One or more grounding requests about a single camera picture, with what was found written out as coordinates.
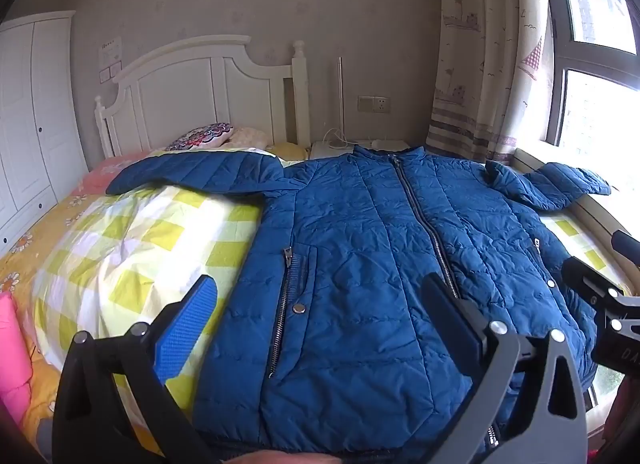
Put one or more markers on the purple patterned pillow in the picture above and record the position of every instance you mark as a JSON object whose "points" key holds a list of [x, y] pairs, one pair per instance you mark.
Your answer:
{"points": [[200, 137]]}

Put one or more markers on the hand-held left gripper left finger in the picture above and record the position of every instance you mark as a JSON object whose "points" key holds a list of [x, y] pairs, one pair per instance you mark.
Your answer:
{"points": [[185, 324]]}

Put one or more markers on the white nightstand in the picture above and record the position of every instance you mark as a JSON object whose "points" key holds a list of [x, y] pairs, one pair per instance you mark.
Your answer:
{"points": [[330, 152]]}

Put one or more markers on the blue puffer jacket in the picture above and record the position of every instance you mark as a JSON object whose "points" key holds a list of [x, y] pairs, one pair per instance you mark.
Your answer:
{"points": [[360, 244]]}

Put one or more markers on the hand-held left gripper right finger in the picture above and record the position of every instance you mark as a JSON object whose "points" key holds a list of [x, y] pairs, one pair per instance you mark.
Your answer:
{"points": [[450, 309]]}

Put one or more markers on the white wardrobe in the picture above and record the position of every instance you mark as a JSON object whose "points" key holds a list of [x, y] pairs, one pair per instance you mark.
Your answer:
{"points": [[30, 119]]}

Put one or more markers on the orange floral bedsheet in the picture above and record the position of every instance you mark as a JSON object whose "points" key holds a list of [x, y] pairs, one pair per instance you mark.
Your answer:
{"points": [[30, 244]]}

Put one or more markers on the pink cloth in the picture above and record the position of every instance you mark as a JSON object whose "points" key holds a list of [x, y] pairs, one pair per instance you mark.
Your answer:
{"points": [[12, 359]]}

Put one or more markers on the white bed headboard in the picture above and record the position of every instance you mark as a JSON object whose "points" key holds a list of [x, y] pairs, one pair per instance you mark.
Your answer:
{"points": [[175, 89]]}

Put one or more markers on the yellow white checked quilt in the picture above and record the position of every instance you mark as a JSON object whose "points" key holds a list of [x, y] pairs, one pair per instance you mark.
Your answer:
{"points": [[150, 244]]}

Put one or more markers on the striped printed curtain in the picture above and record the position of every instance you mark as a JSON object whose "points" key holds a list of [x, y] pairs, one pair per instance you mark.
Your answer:
{"points": [[480, 69]]}

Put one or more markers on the gold wall socket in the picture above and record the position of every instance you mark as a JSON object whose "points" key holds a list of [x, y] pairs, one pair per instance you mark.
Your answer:
{"points": [[374, 103]]}

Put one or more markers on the cream pillow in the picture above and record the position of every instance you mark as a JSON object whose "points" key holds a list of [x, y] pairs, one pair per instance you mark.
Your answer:
{"points": [[250, 137]]}

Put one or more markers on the yellow pillow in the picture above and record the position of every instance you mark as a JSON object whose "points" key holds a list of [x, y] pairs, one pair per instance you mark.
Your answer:
{"points": [[287, 150]]}

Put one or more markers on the window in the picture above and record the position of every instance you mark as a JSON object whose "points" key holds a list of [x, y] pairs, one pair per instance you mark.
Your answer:
{"points": [[595, 44]]}

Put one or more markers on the wall switch panel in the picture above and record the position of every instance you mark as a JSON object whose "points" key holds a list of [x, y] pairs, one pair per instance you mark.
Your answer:
{"points": [[110, 73]]}

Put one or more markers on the small white device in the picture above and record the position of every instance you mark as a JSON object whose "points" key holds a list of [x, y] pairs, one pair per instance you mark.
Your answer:
{"points": [[385, 144]]}

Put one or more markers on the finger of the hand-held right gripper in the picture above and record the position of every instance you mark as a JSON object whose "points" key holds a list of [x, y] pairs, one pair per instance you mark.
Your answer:
{"points": [[627, 244], [590, 279]]}

